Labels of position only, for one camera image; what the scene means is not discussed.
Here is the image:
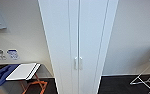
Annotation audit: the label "white wardrobe door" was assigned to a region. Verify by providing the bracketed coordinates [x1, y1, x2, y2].
[78, 0, 110, 94]
[37, 0, 80, 94]

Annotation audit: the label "blue cloth bag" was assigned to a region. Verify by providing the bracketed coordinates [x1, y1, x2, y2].
[0, 64, 19, 91]

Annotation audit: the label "blue white wall sticker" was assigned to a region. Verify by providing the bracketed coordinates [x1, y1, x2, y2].
[6, 48, 21, 61]

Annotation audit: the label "orange table legs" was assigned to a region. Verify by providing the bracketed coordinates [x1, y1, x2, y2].
[21, 73, 48, 94]

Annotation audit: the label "white door handle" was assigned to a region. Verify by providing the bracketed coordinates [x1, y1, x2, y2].
[78, 56, 83, 71]
[73, 56, 79, 71]

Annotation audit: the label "white wardrobe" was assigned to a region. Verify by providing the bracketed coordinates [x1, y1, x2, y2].
[37, 0, 120, 94]

